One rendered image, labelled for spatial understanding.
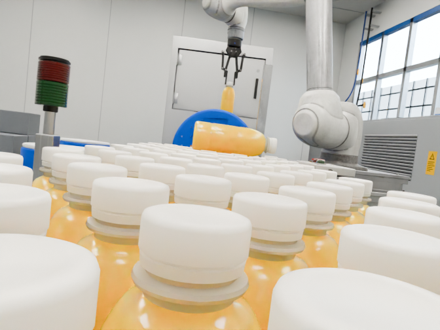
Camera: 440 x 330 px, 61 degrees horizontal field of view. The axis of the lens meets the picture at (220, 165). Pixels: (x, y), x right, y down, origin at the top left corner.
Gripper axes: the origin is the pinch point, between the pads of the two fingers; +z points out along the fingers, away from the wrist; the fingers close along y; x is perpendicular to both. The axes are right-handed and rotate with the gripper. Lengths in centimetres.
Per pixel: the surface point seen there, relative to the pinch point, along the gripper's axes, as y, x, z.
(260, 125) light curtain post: -28, -63, 19
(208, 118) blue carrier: 8, 76, 27
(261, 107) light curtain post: -26, -63, 6
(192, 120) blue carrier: 14, 76, 29
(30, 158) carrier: 68, 70, 48
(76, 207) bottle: 15, 178, 41
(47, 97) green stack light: 41, 124, 30
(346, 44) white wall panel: -206, -446, -161
